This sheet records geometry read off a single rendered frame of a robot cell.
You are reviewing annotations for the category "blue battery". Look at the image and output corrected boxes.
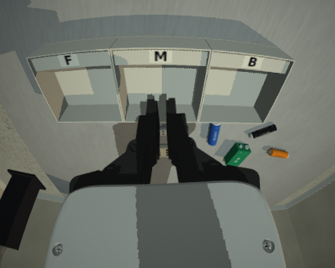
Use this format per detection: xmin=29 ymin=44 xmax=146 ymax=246
xmin=208 ymin=123 xmax=221 ymax=145

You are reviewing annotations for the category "blue usb stick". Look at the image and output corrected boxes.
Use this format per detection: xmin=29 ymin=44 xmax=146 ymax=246
xmin=160 ymin=127 xmax=167 ymax=136

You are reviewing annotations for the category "white domino tile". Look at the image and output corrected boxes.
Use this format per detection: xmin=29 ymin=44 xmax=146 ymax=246
xmin=159 ymin=145 xmax=168 ymax=157

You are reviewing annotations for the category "orange battery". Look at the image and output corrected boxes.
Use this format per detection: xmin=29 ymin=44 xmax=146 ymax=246
xmin=268 ymin=148 xmax=289 ymax=159

